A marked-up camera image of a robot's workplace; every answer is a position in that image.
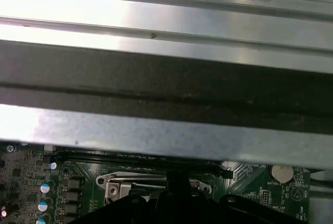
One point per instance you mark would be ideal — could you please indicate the green motherboard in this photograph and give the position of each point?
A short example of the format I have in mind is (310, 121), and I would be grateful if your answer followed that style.
(86, 172)

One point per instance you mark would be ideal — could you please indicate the CPU socket with metal frame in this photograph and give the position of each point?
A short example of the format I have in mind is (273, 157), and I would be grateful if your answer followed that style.
(113, 194)

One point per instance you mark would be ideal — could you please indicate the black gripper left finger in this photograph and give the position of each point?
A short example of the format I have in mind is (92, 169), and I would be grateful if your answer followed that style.
(145, 208)

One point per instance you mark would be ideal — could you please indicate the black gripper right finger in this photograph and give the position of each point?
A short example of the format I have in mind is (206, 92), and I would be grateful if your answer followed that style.
(208, 211)

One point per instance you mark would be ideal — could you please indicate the blue and silver capacitor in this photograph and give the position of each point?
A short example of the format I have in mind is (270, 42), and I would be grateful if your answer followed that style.
(53, 166)
(45, 188)
(40, 221)
(43, 206)

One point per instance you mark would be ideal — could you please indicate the metal socket cover frame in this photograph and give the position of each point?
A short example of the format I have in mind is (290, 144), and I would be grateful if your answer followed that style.
(145, 185)

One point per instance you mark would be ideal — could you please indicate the grey square choke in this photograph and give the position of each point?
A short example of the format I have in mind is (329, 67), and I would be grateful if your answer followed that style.
(74, 184)
(69, 209)
(71, 197)
(65, 220)

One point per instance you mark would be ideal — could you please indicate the round silver coin battery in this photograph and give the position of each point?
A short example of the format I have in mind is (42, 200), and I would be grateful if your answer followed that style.
(282, 174)

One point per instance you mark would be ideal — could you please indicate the black and silver PC case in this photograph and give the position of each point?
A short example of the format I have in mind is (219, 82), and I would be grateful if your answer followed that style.
(156, 78)

